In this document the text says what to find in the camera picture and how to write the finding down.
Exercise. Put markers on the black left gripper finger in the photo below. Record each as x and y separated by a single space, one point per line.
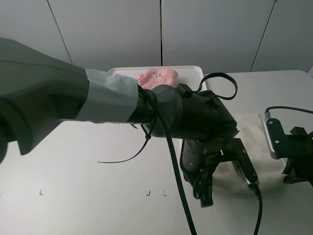
205 193

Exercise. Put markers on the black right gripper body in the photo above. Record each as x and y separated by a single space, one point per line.
297 148

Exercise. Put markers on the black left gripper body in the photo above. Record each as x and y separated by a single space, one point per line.
193 162

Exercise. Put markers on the white towel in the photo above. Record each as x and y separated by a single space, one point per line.
269 171

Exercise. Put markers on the pink towel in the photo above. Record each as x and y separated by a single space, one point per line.
153 78

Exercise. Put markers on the white plastic tray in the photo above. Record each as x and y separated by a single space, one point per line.
190 75

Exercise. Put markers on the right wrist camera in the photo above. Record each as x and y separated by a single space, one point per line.
274 137

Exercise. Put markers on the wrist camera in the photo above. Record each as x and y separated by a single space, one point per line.
274 137
236 153

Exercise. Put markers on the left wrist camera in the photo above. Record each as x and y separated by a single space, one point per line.
236 153

